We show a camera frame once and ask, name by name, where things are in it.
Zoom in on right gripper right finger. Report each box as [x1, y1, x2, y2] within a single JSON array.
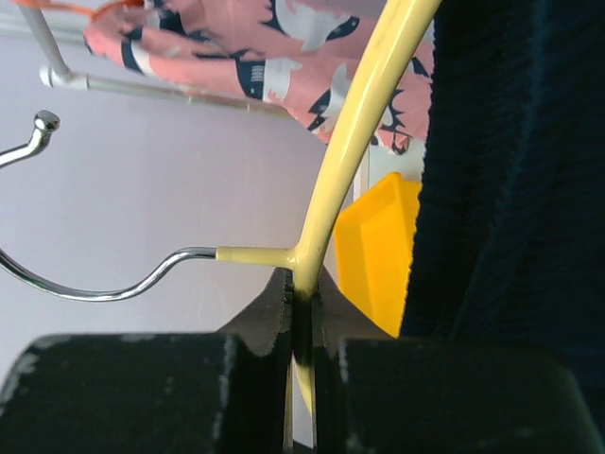
[[314, 272, 600, 453]]

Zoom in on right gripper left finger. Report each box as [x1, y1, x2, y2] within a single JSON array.
[[1, 269, 293, 453]]

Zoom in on cream yellow hanger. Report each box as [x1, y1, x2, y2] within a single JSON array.
[[0, 0, 443, 417]]

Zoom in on navy blue shorts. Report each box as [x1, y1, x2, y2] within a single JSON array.
[[399, 0, 605, 365]]

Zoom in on pink patterned shorts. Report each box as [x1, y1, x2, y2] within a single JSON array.
[[83, 0, 435, 157]]

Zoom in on orange hanger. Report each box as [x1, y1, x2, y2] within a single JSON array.
[[13, 0, 146, 19]]

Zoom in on yellow plastic bin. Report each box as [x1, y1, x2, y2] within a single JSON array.
[[334, 172, 422, 338]]

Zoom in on metal clothes rack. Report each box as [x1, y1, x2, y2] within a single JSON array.
[[1, 7, 288, 117]]

